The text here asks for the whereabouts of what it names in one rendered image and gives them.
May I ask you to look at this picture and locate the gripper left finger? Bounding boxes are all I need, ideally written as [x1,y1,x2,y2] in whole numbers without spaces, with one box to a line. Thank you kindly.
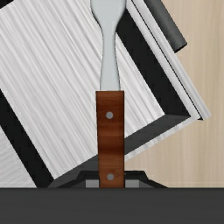
[68,170,101,189]

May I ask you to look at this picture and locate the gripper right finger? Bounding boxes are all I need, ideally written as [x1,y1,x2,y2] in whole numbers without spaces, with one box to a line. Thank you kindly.
[124,170,169,189]

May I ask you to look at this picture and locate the wooden handled metal fork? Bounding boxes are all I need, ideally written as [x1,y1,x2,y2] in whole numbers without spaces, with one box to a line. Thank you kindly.
[89,0,128,189]

